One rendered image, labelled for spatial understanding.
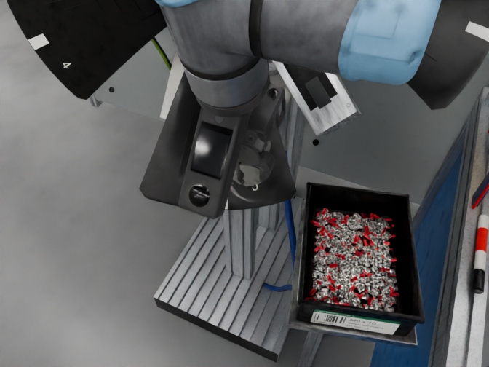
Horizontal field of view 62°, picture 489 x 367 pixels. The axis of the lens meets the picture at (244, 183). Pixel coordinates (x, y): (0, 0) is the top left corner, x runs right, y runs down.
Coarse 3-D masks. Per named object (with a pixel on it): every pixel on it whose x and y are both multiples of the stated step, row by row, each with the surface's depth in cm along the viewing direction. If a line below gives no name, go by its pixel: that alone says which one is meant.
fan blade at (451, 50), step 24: (456, 0) 50; (456, 24) 48; (480, 24) 48; (432, 48) 47; (456, 48) 47; (480, 48) 47; (432, 72) 46; (456, 72) 46; (432, 96) 46; (456, 96) 46
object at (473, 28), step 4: (468, 24) 48; (472, 24) 48; (476, 24) 48; (468, 28) 48; (472, 28) 48; (476, 28) 48; (480, 28) 48; (484, 28) 48; (472, 32) 48; (476, 32) 48; (480, 32) 48; (484, 32) 48; (488, 32) 48; (480, 36) 47; (484, 36) 47; (488, 36) 47; (488, 40) 47
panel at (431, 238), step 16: (448, 176) 103; (448, 192) 96; (432, 208) 110; (448, 208) 90; (432, 224) 102; (448, 224) 85; (416, 240) 117; (432, 240) 95; (432, 256) 89; (432, 272) 84; (432, 288) 80; (432, 304) 76; (432, 320) 72; (416, 336) 79; (384, 352) 106; (400, 352) 88; (416, 352) 75
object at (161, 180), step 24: (192, 96) 55; (168, 120) 55; (192, 120) 56; (168, 144) 56; (168, 168) 57; (288, 168) 62; (144, 192) 57; (168, 192) 57; (240, 192) 59; (264, 192) 60; (288, 192) 62
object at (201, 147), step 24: (216, 120) 41; (240, 120) 40; (192, 144) 42; (216, 144) 41; (240, 144) 42; (192, 168) 42; (216, 168) 41; (192, 192) 42; (216, 192) 42; (216, 216) 42
